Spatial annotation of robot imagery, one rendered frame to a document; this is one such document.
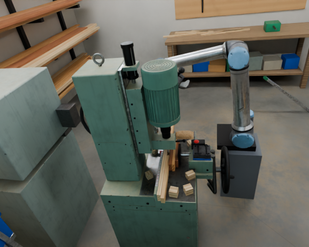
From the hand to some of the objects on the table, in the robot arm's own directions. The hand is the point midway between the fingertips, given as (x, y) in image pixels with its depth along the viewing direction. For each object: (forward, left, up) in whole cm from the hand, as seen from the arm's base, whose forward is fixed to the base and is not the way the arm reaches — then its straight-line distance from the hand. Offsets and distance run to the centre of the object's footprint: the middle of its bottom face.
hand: (179, 80), depth 137 cm
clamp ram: (+24, 0, -41) cm, 48 cm away
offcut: (+49, -6, -41) cm, 64 cm away
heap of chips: (-1, 0, -42) cm, 42 cm away
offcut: (+38, +3, -41) cm, 56 cm away
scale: (+23, -14, -36) cm, 45 cm away
